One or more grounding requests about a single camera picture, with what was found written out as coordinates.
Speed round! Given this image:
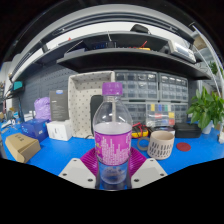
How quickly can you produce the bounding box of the dark grey box, blue label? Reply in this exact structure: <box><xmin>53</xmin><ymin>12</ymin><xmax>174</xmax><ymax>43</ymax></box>
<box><xmin>49</xmin><ymin>89</ymin><xmax>70</xmax><ymax>122</ymax></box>

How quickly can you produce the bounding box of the large grey drawer cabinet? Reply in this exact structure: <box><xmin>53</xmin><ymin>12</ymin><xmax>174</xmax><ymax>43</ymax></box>
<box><xmin>158</xmin><ymin>73</ymin><xmax>189</xmax><ymax>104</ymax></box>
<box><xmin>114</xmin><ymin>70</ymin><xmax>159</xmax><ymax>101</ymax></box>

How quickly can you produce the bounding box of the beige mug with grey holes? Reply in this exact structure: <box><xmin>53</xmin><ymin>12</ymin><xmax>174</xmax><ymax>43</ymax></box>
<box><xmin>137</xmin><ymin>130</ymin><xmax>176</xmax><ymax>161</ymax></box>

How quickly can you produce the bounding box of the green potted plant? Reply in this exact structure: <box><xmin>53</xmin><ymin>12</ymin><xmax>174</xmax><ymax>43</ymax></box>
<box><xmin>186</xmin><ymin>86</ymin><xmax>224</xmax><ymax>135</ymax></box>

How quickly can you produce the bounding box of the black rectangular pad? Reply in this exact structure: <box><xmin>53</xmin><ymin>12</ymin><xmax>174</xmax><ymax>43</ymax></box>
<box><xmin>89</xmin><ymin>94</ymin><xmax>105</xmax><ymax>128</ymax></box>

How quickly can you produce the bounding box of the small grey drawer cabinet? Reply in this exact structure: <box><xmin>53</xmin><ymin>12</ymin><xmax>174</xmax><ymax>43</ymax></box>
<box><xmin>123</xmin><ymin>101</ymin><xmax>148</xmax><ymax>126</ymax></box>
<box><xmin>174</xmin><ymin>103</ymin><xmax>188</xmax><ymax>124</ymax></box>

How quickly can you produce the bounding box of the white wire rack shelf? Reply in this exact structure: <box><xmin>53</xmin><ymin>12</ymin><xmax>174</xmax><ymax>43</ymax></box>
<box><xmin>191</xmin><ymin>24</ymin><xmax>224</xmax><ymax>98</ymax></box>

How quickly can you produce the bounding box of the white box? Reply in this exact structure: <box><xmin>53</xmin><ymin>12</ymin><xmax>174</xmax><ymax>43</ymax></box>
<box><xmin>45</xmin><ymin>119</ymin><xmax>73</xmax><ymax>142</ymax></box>

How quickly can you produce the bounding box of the flat round red coaster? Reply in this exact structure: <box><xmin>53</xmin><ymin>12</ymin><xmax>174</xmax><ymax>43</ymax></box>
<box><xmin>176</xmin><ymin>141</ymin><xmax>192</xmax><ymax>153</ymax></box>

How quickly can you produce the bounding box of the dark shelf unit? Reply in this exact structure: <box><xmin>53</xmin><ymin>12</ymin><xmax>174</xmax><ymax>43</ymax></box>
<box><xmin>6</xmin><ymin>13</ymin><xmax>213</xmax><ymax>83</ymax></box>

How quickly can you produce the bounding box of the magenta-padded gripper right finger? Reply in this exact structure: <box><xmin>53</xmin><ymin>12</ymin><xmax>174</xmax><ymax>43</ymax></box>
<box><xmin>128</xmin><ymin>147</ymin><xmax>168</xmax><ymax>190</ymax></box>

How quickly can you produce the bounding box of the black case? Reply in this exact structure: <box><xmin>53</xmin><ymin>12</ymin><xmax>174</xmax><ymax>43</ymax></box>
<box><xmin>173</xmin><ymin>122</ymin><xmax>203</xmax><ymax>139</ymax></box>

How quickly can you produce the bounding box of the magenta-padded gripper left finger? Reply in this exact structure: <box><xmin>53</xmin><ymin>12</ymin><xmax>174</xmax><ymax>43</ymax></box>
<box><xmin>58</xmin><ymin>147</ymin><xmax>99</xmax><ymax>190</ymax></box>

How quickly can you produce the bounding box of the yellow multimeter with red leads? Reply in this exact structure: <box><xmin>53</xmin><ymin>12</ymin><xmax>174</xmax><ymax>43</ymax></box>
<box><xmin>131</xmin><ymin>122</ymin><xmax>150</xmax><ymax>139</ymax></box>

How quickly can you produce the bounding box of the clear bottle with purple label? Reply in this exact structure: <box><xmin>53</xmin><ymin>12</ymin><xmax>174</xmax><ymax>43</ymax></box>
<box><xmin>92</xmin><ymin>81</ymin><xmax>134</xmax><ymax>191</ymax></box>

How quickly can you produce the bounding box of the brown cardboard box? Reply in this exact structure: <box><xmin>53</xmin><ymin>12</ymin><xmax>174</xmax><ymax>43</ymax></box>
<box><xmin>4</xmin><ymin>132</ymin><xmax>42</xmax><ymax>164</ymax></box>

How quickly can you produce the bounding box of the purple plastic bag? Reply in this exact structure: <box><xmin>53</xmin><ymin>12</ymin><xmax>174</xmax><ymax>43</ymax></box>
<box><xmin>33</xmin><ymin>96</ymin><xmax>53</xmax><ymax>122</ymax></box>

